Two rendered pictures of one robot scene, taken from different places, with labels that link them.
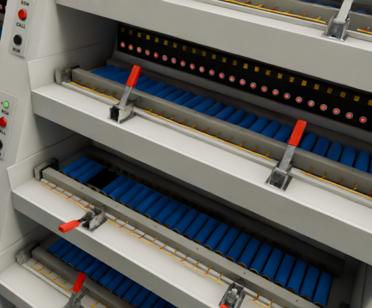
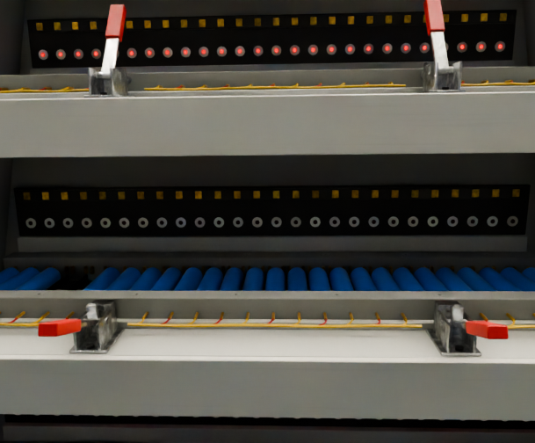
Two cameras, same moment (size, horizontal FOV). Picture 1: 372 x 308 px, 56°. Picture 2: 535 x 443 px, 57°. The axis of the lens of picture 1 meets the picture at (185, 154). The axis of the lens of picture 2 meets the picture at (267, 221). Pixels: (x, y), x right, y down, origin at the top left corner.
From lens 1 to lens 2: 0.33 m
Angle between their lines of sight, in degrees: 29
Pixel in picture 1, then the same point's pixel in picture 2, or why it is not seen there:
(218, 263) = (390, 298)
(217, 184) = (350, 127)
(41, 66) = not seen: outside the picture
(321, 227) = not seen: outside the picture
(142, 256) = (242, 348)
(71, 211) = (32, 342)
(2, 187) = not seen: outside the picture
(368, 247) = not seen: outside the picture
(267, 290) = (495, 299)
